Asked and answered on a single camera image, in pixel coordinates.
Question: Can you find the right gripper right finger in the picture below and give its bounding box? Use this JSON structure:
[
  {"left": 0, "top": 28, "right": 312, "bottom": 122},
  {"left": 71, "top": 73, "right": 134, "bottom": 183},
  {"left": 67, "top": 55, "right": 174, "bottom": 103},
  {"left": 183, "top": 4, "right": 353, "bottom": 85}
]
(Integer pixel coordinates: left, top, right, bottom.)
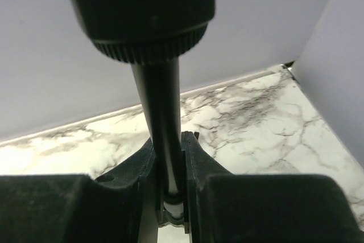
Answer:
[{"left": 181, "top": 131, "right": 363, "bottom": 242}]

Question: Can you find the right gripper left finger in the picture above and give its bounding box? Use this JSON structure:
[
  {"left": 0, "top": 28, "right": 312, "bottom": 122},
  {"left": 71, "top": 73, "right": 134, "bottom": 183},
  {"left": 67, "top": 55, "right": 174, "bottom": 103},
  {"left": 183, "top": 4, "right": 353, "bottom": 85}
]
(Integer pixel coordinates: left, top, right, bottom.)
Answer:
[{"left": 1, "top": 141, "right": 159, "bottom": 242}]

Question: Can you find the black tripod microphone stand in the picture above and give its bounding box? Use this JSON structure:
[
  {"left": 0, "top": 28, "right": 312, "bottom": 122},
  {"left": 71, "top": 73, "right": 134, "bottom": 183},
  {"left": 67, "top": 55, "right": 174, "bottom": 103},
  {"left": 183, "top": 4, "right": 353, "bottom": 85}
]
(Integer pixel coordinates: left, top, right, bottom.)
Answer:
[{"left": 71, "top": 0, "right": 215, "bottom": 225}]

